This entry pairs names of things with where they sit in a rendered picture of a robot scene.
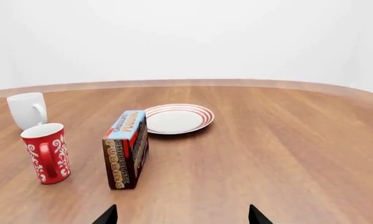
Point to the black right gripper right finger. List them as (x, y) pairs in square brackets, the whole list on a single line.
[(257, 216)]

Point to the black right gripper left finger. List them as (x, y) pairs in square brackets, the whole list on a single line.
[(109, 216)]

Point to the red patterned mug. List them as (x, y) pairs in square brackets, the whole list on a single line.
[(47, 154)]

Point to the white plate with red rings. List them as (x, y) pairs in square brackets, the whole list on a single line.
[(177, 120)]

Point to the white mug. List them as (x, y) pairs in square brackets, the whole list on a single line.
[(25, 109)]

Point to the chocolate pudding box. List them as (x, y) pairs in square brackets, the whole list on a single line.
[(125, 151)]

